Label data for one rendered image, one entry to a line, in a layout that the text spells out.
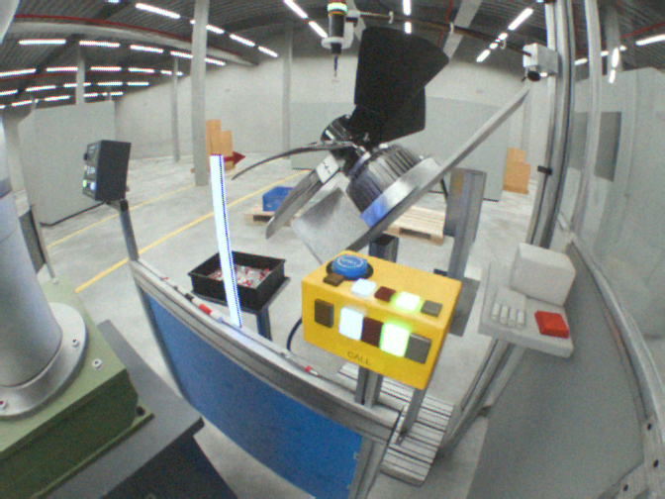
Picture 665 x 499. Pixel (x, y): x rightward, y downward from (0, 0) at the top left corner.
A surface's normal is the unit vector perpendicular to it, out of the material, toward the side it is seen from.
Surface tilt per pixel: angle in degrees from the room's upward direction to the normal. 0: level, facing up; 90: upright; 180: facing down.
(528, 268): 90
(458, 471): 0
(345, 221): 55
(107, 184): 90
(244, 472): 0
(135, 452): 0
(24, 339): 94
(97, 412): 90
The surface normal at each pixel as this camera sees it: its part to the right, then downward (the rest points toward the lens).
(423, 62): 0.12, 0.87
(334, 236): 0.07, -0.18
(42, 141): 0.97, 0.13
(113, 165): 0.85, 0.24
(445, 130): -0.26, 0.39
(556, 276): -0.53, 0.33
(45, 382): 0.09, -0.89
